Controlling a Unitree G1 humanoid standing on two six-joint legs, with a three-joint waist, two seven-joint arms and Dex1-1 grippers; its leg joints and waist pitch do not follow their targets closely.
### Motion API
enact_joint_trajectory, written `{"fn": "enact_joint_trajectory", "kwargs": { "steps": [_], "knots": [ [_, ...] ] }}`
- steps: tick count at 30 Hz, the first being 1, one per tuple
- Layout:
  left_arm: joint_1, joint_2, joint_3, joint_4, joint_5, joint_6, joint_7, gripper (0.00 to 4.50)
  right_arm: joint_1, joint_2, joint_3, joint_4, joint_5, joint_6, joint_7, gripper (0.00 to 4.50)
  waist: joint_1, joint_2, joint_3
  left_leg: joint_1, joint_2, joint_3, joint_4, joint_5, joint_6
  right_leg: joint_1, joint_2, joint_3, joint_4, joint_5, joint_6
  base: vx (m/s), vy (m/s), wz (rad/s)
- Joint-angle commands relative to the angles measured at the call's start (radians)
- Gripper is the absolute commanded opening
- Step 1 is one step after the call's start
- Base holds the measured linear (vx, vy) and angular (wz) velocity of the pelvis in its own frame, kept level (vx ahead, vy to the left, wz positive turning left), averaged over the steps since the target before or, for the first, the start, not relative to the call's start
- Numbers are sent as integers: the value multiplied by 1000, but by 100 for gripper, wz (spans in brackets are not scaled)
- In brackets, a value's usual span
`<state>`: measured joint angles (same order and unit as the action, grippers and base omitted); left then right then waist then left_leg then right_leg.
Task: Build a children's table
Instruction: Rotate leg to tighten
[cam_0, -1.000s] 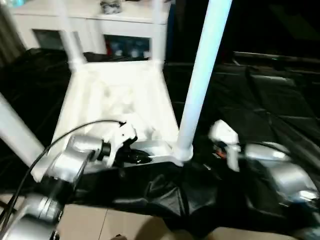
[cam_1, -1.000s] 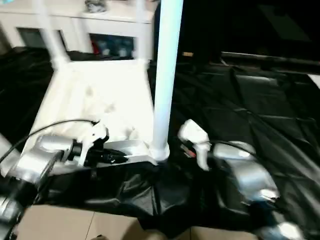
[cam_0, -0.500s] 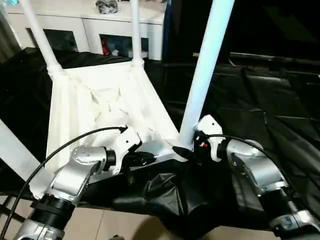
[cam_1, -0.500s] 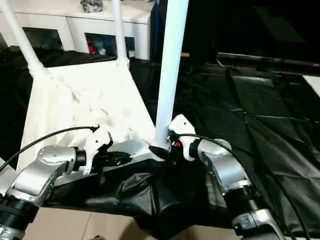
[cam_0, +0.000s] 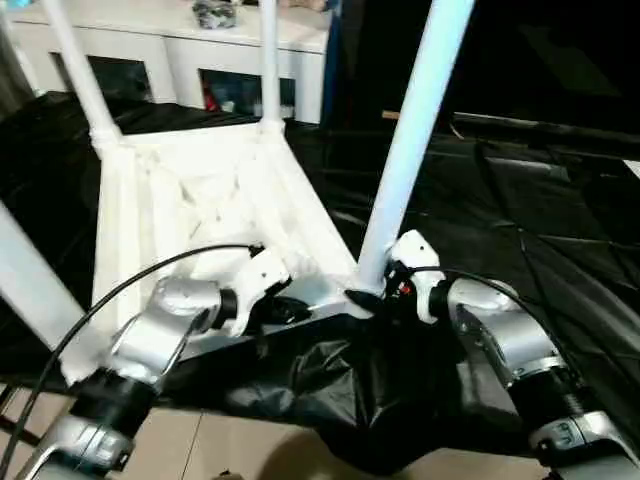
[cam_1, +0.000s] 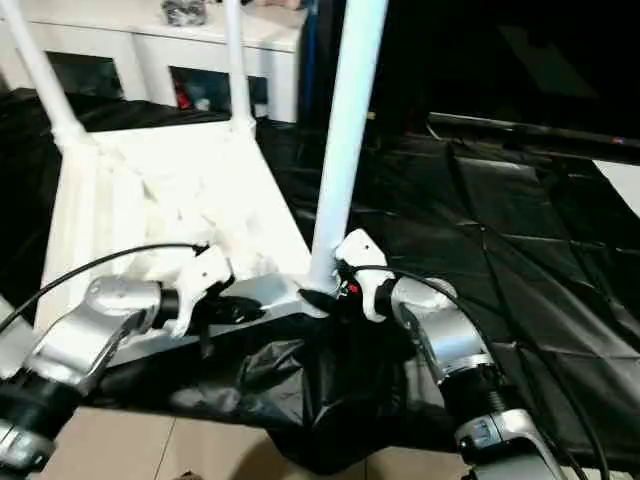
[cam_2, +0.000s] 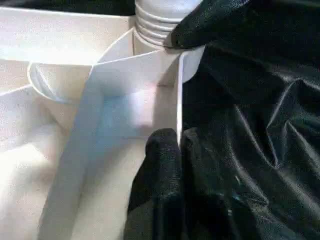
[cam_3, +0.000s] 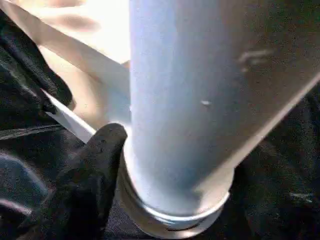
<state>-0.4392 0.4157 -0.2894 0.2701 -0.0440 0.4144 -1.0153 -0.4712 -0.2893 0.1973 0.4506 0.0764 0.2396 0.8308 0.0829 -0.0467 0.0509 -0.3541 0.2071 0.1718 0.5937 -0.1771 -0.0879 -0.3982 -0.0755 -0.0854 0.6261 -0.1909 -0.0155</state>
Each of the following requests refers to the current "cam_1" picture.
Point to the red bottle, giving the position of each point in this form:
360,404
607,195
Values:
180,98

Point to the black bar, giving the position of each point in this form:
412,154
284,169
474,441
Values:
530,130

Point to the dark bundle on cabinet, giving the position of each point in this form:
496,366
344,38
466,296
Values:
184,12

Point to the white plastic table top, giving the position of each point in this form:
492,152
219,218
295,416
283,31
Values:
160,200

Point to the black plastic mat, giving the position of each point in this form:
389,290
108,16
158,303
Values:
520,260

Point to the white cabinet with glass doors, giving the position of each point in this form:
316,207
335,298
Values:
120,45

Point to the pink soft object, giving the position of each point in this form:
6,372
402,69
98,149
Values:
280,4

